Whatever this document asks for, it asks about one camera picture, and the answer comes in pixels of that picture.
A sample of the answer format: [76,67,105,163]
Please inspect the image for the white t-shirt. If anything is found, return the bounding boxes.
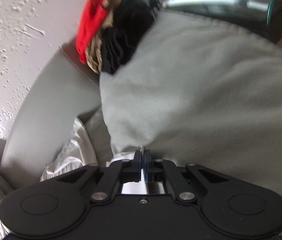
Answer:
[40,109,134,181]

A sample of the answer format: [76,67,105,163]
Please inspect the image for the grey sofa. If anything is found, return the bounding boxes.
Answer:
[0,44,113,189]

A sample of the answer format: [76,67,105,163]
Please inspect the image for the beige folded garment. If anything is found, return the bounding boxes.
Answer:
[85,0,122,74]

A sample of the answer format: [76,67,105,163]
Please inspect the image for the black folded garments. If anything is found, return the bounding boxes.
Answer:
[101,0,162,75]

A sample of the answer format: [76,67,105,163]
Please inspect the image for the red folded garment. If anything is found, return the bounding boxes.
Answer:
[76,0,108,63]

